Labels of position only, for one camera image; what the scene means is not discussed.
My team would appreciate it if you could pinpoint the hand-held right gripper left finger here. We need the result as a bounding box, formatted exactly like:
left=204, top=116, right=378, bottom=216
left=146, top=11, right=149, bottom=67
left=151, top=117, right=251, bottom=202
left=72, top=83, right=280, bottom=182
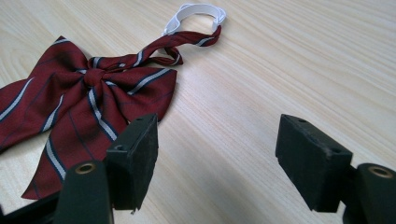
left=52, top=113, right=159, bottom=224

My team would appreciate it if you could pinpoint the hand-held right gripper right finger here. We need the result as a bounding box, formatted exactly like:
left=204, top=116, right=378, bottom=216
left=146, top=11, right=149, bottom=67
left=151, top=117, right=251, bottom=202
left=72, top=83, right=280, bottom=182
left=275, top=114, right=396, bottom=224

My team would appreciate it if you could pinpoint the dark red striped bow tie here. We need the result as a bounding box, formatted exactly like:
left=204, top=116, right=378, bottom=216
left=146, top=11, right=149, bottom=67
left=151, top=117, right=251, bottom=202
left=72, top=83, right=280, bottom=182
left=0, top=3, right=228, bottom=201

